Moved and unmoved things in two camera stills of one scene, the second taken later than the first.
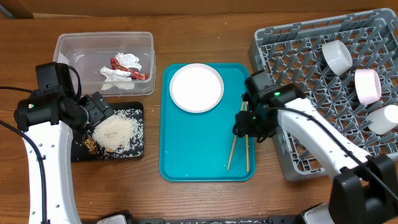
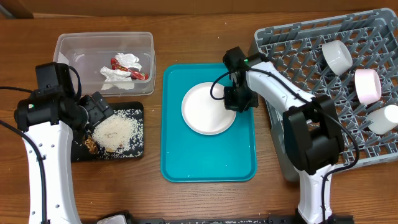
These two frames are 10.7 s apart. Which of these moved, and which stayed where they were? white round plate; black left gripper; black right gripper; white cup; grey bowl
Moved: white round plate; black right gripper
Stayed: white cup; black left gripper; grey bowl
